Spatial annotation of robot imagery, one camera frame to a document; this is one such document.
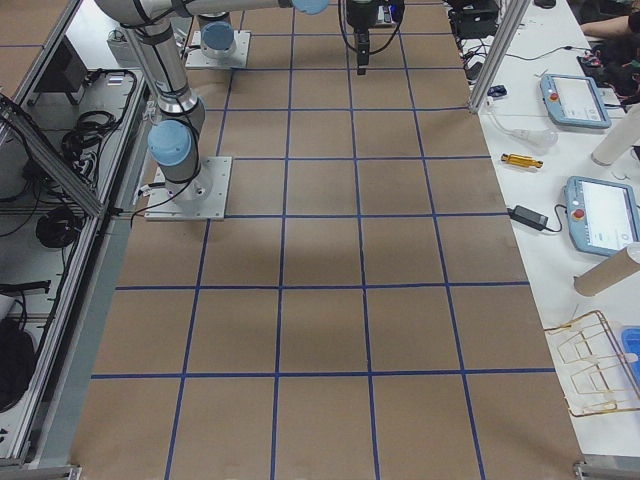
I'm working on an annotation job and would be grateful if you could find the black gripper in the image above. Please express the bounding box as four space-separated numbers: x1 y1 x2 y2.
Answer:
346 0 376 76

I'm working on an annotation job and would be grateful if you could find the teach pendant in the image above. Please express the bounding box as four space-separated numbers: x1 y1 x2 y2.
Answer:
564 176 639 256
539 74 611 130

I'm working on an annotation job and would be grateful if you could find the far teach pendant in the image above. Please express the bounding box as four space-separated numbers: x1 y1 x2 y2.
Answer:
539 74 611 130

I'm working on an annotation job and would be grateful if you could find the yellow brass tool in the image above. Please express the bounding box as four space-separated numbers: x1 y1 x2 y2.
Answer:
500 154 544 169

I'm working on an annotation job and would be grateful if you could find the near cardboard tube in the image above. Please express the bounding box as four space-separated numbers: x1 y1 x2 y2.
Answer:
573 242 639 297

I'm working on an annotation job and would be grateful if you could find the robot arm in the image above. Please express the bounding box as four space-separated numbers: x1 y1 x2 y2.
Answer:
97 1 328 220
197 11 235 58

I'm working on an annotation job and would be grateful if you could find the white light bulb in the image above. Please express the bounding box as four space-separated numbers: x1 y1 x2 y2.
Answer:
510 129 558 150

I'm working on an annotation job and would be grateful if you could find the near teach pendant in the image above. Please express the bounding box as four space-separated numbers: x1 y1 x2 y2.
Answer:
564 176 639 256

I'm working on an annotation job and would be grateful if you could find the blue small gadget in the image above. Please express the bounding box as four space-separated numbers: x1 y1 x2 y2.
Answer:
487 85 508 98

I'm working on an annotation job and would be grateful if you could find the side aluminium frame rail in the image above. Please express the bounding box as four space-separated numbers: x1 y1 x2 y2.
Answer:
1 94 105 218

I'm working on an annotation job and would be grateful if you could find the black power adapter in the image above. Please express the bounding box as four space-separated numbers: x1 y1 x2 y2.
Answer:
507 205 548 231

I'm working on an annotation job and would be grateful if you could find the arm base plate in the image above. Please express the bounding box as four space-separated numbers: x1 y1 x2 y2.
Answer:
185 30 251 70
143 156 232 221

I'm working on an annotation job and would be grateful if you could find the aluminium frame post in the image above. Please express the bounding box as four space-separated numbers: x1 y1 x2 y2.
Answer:
468 0 529 114

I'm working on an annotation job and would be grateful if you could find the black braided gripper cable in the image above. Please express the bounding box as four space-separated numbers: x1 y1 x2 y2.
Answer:
337 0 404 55

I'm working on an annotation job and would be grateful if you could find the blue plastic box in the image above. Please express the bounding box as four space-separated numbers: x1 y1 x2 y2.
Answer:
620 327 640 384

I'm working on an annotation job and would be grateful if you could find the black cable coil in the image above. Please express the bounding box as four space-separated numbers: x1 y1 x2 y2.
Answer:
35 203 80 251

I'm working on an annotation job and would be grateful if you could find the gold wire rack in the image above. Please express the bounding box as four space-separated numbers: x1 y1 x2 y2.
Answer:
544 310 639 418

